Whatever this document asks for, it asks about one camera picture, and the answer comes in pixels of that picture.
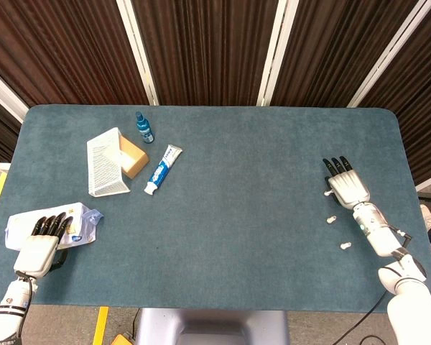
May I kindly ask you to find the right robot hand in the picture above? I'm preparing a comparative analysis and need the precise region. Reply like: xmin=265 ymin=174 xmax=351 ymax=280
xmin=322 ymin=155 xmax=373 ymax=211

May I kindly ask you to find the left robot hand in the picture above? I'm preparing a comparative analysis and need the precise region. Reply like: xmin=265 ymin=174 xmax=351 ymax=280
xmin=13 ymin=211 xmax=75 ymax=280

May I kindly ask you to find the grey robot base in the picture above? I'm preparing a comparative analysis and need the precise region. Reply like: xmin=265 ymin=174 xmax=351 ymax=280
xmin=134 ymin=308 xmax=290 ymax=345

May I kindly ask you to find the clear plastic bag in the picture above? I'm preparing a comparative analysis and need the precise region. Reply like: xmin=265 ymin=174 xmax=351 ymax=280
xmin=5 ymin=201 xmax=104 ymax=252

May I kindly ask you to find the white mesh desk organizer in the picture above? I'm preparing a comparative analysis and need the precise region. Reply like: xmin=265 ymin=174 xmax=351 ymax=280
xmin=86 ymin=126 xmax=131 ymax=198

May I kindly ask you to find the teal felt table cover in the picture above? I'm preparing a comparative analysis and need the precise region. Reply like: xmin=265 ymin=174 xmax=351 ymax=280
xmin=0 ymin=103 xmax=431 ymax=314

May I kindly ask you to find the brown cardboard box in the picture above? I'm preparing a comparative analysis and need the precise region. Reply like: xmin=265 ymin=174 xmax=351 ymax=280
xmin=118 ymin=134 xmax=150 ymax=180

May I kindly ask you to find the blue white toothpaste tube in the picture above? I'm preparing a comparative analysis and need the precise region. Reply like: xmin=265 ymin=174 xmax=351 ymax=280
xmin=144 ymin=144 xmax=183 ymax=196

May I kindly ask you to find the blue spray bottle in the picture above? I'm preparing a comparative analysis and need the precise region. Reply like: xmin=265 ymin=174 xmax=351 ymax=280
xmin=135 ymin=111 xmax=154 ymax=144

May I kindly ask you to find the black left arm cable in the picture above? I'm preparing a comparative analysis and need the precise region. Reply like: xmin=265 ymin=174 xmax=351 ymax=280
xmin=17 ymin=272 xmax=36 ymax=326

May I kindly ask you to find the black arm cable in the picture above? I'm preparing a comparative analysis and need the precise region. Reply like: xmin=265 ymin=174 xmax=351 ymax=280
xmin=387 ymin=224 xmax=414 ymax=258
xmin=17 ymin=272 xmax=36 ymax=326

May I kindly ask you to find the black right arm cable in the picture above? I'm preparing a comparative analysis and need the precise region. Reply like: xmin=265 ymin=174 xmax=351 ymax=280
xmin=387 ymin=224 xmax=414 ymax=258

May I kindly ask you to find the black floor cable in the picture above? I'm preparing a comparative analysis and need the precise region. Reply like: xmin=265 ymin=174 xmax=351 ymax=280
xmin=353 ymin=287 xmax=391 ymax=345

